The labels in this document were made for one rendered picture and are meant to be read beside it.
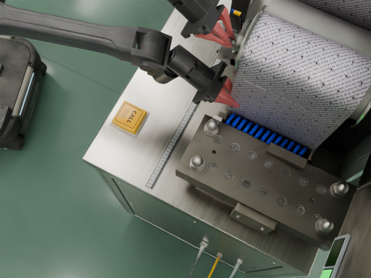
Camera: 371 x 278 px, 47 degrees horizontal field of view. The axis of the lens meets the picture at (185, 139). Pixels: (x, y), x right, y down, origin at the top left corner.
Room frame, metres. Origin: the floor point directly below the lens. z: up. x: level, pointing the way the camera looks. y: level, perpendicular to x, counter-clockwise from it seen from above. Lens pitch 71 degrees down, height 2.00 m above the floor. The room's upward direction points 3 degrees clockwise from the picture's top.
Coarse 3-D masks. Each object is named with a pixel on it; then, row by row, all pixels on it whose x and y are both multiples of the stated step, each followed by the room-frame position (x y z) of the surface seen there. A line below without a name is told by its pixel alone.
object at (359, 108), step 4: (256, 16) 0.50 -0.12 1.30; (252, 24) 0.47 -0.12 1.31; (248, 28) 0.47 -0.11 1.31; (248, 32) 0.46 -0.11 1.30; (244, 40) 0.45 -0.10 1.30; (240, 48) 0.44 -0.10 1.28; (236, 56) 0.43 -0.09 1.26; (236, 60) 0.42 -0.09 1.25; (368, 88) 0.35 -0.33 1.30; (368, 92) 0.35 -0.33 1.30; (364, 96) 0.34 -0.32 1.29; (368, 96) 0.34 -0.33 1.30; (364, 100) 0.34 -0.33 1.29; (368, 100) 0.34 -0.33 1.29; (360, 104) 0.33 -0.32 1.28; (364, 104) 0.33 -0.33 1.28; (356, 108) 0.33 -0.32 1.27; (360, 108) 0.33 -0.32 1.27; (356, 112) 0.32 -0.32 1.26; (360, 112) 0.32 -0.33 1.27; (352, 116) 0.32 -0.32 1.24; (356, 116) 0.32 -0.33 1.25
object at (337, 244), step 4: (340, 240) 0.09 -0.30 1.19; (336, 244) 0.08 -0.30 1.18; (340, 244) 0.08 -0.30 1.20; (332, 248) 0.08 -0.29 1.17; (336, 248) 0.08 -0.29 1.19; (332, 252) 0.07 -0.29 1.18; (336, 252) 0.07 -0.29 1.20; (328, 256) 0.06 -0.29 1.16; (332, 256) 0.06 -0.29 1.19; (336, 256) 0.06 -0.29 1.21; (328, 260) 0.05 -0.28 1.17; (332, 260) 0.05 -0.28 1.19; (328, 264) 0.05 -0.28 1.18
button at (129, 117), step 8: (128, 104) 0.46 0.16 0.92; (120, 112) 0.43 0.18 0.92; (128, 112) 0.44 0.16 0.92; (136, 112) 0.44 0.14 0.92; (144, 112) 0.44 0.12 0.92; (112, 120) 0.41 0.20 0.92; (120, 120) 0.41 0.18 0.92; (128, 120) 0.41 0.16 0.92; (136, 120) 0.41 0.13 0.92; (128, 128) 0.39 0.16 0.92; (136, 128) 0.39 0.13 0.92
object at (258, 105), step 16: (240, 80) 0.41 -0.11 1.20; (240, 96) 0.41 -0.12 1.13; (256, 96) 0.39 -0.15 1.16; (272, 96) 0.38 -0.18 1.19; (240, 112) 0.40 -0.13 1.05; (256, 112) 0.39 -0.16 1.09; (272, 112) 0.37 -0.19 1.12; (288, 112) 0.36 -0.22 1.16; (304, 112) 0.35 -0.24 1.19; (272, 128) 0.37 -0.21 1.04; (288, 128) 0.35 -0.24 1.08; (304, 128) 0.34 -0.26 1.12; (320, 128) 0.33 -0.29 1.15; (336, 128) 0.32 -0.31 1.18; (304, 144) 0.33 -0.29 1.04; (320, 144) 0.32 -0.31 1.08
